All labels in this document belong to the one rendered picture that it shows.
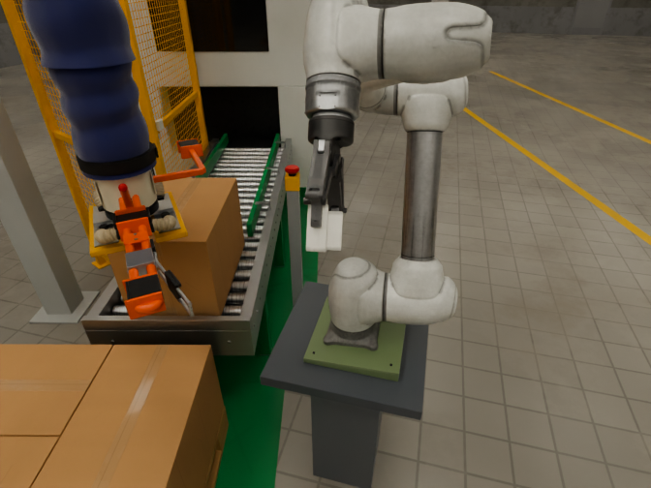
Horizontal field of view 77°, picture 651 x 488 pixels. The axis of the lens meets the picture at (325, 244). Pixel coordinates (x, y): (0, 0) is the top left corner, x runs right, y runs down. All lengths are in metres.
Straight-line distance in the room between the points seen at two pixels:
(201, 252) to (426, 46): 1.22
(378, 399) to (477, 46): 0.97
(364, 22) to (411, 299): 0.81
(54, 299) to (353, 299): 2.18
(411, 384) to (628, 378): 1.67
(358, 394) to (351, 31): 0.99
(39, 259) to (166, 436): 1.62
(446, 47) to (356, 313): 0.84
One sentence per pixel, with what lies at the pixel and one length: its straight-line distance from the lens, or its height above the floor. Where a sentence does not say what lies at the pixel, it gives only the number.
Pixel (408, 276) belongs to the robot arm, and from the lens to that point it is 1.24.
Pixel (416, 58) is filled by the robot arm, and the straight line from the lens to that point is 0.68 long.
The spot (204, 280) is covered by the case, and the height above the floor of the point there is 0.76.
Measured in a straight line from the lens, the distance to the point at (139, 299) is 0.96.
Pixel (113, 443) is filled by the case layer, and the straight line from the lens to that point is 1.61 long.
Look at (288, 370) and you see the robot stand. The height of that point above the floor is 0.75.
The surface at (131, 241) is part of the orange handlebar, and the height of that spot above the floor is 1.22.
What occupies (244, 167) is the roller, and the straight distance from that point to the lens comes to 3.32.
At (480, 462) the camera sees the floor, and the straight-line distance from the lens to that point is 2.16.
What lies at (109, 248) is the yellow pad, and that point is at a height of 1.09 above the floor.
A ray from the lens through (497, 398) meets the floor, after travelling 2.40.
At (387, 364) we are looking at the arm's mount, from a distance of 1.34.
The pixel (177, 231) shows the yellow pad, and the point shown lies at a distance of 1.43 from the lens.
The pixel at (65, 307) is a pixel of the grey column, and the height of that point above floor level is 0.07.
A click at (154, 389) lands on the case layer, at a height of 0.54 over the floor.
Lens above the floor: 1.79
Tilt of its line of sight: 33 degrees down
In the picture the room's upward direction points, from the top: straight up
